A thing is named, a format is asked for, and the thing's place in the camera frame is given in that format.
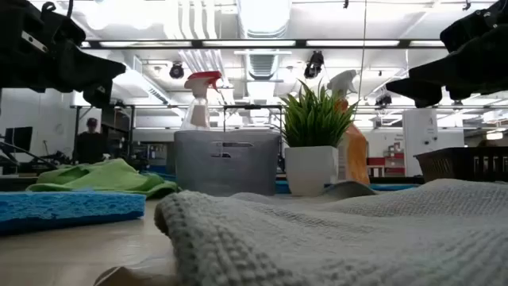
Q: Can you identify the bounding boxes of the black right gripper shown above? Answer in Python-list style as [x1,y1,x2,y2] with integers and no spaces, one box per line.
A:
[385,0,508,110]

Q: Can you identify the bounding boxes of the green microfibre cloth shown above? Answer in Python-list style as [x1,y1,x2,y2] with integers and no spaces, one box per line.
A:
[25,157,183,199]

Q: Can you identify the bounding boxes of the thin hanging cable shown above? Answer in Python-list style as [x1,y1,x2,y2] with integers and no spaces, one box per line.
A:
[358,0,368,117]

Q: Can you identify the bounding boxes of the artificial plant in white pot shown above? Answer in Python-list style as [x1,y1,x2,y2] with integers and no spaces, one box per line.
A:
[276,78,360,198]

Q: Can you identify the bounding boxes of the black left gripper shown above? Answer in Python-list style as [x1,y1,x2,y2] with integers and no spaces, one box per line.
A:
[0,0,127,110]

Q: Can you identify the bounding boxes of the black plastic basket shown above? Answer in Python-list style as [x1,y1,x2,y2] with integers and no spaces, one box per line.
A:
[413,146,508,183]

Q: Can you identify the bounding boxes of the white-trigger orange spray bottle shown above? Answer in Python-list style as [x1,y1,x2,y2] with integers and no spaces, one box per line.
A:
[325,69,371,186]

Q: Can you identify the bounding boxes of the silver ceiling duct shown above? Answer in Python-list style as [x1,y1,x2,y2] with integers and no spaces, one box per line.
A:
[237,0,293,40]

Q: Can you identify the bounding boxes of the red shelf boxes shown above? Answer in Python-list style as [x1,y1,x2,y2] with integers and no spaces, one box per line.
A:
[367,156,406,176]

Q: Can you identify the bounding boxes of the red-trigger clear spray bottle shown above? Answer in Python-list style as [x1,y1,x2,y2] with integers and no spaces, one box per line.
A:
[180,70,223,131]

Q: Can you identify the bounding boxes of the grey translucent bin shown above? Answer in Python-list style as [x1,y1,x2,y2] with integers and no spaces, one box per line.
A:
[173,129,282,198]

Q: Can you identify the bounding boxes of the black ceiling camera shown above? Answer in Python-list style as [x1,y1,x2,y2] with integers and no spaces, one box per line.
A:
[303,50,325,79]
[374,92,394,109]
[168,62,186,80]

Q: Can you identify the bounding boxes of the person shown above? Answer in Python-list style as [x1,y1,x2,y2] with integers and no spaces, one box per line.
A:
[74,117,107,164]

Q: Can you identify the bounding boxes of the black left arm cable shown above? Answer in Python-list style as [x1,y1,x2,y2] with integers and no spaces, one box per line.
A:
[39,0,75,20]

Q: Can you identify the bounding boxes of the black computer monitor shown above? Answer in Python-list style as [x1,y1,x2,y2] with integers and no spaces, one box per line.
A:
[2,126,34,155]

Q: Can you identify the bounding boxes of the grey waffle cloth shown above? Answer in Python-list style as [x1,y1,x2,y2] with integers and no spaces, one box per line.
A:
[153,178,508,286]

